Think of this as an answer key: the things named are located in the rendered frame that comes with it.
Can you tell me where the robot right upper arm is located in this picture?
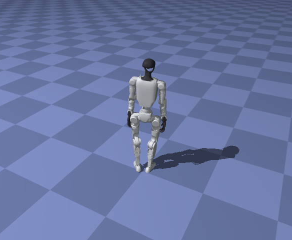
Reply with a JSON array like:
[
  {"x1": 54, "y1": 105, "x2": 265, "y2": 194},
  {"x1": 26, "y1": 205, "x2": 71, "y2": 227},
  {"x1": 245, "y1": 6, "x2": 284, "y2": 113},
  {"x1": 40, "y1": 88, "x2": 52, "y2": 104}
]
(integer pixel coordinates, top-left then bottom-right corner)
[{"x1": 157, "y1": 80, "x2": 166, "y2": 105}]

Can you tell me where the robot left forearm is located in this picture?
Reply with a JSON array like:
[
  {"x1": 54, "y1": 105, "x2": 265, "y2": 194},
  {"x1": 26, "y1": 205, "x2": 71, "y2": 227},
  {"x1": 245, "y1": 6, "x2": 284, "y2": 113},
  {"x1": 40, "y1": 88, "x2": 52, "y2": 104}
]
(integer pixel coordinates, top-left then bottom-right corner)
[{"x1": 127, "y1": 94, "x2": 135, "y2": 114}]

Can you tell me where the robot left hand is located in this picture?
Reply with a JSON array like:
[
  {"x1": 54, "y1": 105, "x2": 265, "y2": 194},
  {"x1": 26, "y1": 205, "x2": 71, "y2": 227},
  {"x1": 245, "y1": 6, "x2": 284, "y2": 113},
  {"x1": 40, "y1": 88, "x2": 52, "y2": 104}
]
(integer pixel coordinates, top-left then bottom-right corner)
[{"x1": 127, "y1": 111, "x2": 132, "y2": 128}]

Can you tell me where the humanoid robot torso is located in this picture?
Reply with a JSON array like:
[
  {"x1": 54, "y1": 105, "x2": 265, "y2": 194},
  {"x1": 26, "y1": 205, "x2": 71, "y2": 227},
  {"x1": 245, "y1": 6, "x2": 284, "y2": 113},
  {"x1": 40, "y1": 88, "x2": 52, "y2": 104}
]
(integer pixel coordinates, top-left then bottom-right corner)
[{"x1": 136, "y1": 75, "x2": 158, "y2": 123}]

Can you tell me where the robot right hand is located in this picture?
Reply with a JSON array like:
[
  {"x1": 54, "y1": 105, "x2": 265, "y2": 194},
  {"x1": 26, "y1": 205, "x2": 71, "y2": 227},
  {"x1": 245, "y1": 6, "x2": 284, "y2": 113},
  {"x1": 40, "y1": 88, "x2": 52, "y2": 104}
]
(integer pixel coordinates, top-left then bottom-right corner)
[{"x1": 160, "y1": 116, "x2": 167, "y2": 133}]

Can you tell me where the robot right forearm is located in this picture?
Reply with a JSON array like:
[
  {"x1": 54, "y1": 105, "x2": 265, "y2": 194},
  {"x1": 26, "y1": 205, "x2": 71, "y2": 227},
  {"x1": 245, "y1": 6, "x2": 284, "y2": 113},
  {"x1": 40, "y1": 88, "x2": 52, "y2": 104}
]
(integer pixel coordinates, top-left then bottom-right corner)
[{"x1": 160, "y1": 99, "x2": 167, "y2": 120}]

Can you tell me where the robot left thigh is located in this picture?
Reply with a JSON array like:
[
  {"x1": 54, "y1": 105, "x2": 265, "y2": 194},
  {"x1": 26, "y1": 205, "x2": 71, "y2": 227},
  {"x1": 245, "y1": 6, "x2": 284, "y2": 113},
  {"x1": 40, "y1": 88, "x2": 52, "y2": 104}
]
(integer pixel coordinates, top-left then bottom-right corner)
[{"x1": 130, "y1": 112, "x2": 141, "y2": 147}]

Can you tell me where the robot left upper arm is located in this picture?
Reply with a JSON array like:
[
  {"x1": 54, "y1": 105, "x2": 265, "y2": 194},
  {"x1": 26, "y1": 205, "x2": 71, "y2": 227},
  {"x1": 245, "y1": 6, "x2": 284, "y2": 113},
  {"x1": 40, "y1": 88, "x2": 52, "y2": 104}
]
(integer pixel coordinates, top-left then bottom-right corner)
[{"x1": 129, "y1": 76, "x2": 138, "y2": 100}]

